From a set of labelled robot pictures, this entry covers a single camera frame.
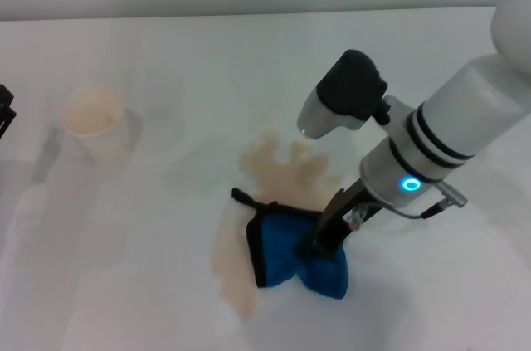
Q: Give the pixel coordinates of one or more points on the brown liquid stain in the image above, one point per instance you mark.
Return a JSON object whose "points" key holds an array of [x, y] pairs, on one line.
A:
{"points": [[282, 176]]}

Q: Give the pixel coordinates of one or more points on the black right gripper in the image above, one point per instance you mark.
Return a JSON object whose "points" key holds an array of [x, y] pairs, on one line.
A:
{"points": [[332, 226]]}

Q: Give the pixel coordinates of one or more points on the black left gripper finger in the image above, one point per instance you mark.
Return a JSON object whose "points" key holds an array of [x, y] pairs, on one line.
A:
{"points": [[6, 108]]}

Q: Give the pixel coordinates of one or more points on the blue rag with black trim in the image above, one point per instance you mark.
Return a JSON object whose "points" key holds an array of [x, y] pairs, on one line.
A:
{"points": [[282, 243]]}

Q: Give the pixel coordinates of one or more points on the white paper cup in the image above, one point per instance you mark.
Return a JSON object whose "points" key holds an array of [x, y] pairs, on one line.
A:
{"points": [[103, 139]]}

